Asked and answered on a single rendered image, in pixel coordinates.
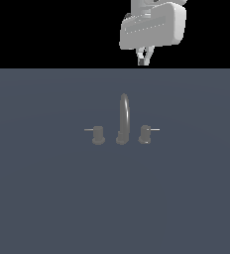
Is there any grey faucet lever handle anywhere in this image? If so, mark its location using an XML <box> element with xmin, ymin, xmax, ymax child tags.
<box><xmin>83</xmin><ymin>125</ymin><xmax>107</xmax><ymax>146</ymax></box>
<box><xmin>137</xmin><ymin>124</ymin><xmax>161</xmax><ymax>146</ymax></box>

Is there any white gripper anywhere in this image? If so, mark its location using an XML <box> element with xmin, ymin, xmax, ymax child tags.
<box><xmin>119</xmin><ymin>2</ymin><xmax>187</xmax><ymax>66</ymax></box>

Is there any grey curved faucet spout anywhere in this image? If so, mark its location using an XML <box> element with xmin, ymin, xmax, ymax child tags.
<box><xmin>115</xmin><ymin>92</ymin><xmax>131</xmax><ymax>146</ymax></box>

